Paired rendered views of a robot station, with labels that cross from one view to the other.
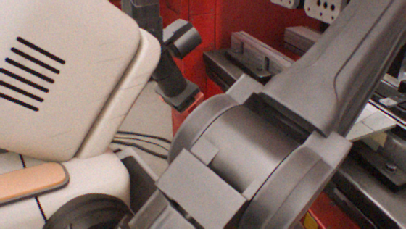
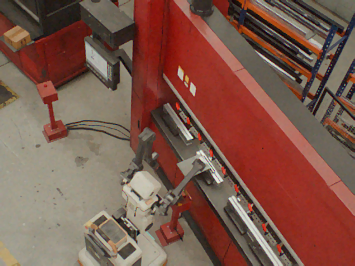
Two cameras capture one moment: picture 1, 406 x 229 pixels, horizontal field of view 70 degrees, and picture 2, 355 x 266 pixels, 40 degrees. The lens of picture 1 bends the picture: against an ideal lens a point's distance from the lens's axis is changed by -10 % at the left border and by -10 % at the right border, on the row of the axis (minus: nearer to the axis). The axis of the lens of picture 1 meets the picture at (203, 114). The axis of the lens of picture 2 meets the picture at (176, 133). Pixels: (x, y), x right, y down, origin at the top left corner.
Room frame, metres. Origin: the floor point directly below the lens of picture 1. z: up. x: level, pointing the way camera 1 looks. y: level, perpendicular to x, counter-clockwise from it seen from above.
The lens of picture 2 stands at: (-1.76, 0.49, 4.73)
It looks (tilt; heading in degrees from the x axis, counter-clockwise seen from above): 52 degrees down; 346
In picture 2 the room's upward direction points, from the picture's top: 9 degrees clockwise
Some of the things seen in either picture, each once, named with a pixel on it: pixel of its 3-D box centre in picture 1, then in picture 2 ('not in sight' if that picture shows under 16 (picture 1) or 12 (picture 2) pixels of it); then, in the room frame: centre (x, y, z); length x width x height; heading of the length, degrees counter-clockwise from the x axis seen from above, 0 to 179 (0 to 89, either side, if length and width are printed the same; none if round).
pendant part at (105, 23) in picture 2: not in sight; (107, 47); (1.69, 0.42, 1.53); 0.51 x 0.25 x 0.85; 34
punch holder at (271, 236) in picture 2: not in sight; (274, 232); (-0.20, -0.83, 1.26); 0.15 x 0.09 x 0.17; 22
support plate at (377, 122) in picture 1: (334, 118); (193, 166); (0.64, -0.32, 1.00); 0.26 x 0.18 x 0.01; 112
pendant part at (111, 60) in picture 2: not in sight; (103, 62); (1.60, 0.46, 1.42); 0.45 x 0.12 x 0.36; 34
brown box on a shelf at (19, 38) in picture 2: not in sight; (16, 36); (2.42, 1.38, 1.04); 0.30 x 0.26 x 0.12; 37
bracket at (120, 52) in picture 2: not in sight; (120, 65); (1.80, 0.28, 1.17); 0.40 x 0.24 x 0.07; 22
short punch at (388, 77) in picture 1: (386, 61); not in sight; (0.70, -0.46, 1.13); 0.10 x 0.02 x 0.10; 22
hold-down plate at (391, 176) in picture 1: (360, 151); (202, 171); (0.64, -0.42, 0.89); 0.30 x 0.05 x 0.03; 22
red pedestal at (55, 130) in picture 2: not in sight; (51, 111); (1.85, 1.07, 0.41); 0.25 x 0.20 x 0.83; 112
